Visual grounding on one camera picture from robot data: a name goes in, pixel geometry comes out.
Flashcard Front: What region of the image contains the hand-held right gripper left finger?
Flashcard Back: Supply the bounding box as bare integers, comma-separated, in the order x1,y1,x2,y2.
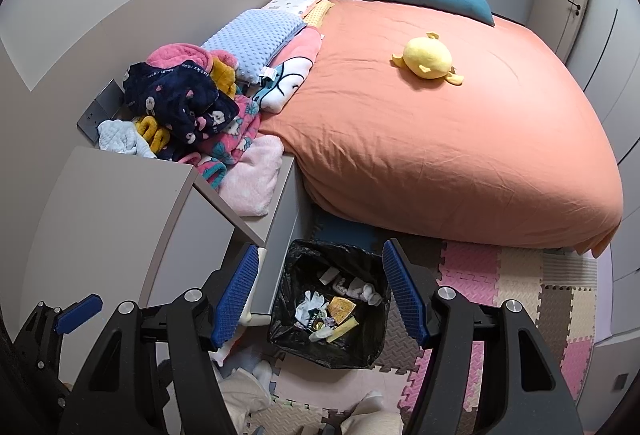
59,244,261,435

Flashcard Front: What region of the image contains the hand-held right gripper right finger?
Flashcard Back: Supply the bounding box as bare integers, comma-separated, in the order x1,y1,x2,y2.
382,239,586,435

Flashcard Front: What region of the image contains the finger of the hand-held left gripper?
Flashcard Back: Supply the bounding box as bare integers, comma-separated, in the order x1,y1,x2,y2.
30,294,103,351

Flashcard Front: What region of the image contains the white knotted towel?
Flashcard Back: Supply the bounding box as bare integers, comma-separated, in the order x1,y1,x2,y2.
334,277,383,306

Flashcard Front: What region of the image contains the yellow snack bag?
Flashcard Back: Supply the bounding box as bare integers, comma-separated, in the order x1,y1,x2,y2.
327,296,357,323

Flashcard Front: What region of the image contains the yellow packet with blue ends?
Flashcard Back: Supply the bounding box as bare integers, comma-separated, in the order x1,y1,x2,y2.
325,316,360,343

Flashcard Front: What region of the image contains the white knit glove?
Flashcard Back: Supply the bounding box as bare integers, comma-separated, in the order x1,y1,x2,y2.
295,290,328,326

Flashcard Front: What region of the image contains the trash bin with black bag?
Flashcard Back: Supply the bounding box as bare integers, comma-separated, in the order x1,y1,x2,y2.
267,239,392,370

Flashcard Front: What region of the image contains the pastel foam floor mat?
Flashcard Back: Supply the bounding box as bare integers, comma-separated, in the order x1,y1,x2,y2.
220,210,601,435

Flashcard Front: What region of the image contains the grey bedside cabinet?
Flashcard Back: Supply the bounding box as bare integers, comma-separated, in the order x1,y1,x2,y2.
192,155,318,326

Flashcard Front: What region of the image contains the person's left leg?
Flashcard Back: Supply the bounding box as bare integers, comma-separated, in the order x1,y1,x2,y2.
217,350,281,435

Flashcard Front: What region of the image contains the person's leg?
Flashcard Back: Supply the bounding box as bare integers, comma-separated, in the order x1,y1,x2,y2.
217,350,281,435
340,390,403,435

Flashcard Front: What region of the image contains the person's right leg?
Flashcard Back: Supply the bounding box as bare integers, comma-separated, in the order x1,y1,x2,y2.
340,390,403,435

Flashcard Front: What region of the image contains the pale pink fluffy blanket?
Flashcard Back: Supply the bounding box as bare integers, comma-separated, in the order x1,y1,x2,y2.
218,135,285,217

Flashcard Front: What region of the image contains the pink floral fleece blanket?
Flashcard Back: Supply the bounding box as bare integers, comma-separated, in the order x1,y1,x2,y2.
172,95,262,191

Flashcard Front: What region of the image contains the bed with orange sheet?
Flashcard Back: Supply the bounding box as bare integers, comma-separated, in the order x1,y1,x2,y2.
260,0,626,258

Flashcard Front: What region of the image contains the pale blue quilted cloth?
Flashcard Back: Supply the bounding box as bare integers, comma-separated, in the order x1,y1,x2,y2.
97,119,158,159

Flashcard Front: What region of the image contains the mustard yellow cloth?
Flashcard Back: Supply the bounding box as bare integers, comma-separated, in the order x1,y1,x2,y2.
210,56,238,98
135,115,171,151

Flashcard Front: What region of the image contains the white cartoon print blanket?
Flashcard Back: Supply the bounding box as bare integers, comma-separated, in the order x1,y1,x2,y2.
252,56,321,112

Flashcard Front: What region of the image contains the yellow plush duck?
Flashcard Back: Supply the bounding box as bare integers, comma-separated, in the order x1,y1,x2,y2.
391,32,463,86

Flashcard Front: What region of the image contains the pink fluffy cloth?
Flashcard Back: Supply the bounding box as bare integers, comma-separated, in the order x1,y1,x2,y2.
146,42,238,71

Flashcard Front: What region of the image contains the pink folded blanket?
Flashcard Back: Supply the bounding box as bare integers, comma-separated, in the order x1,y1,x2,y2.
267,26,325,68

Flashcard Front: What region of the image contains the yellow dotted cloth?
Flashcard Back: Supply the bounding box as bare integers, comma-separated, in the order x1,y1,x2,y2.
302,0,335,28

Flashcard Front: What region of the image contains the grey wardrobe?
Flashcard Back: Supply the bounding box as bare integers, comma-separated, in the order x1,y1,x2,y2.
545,0,640,356

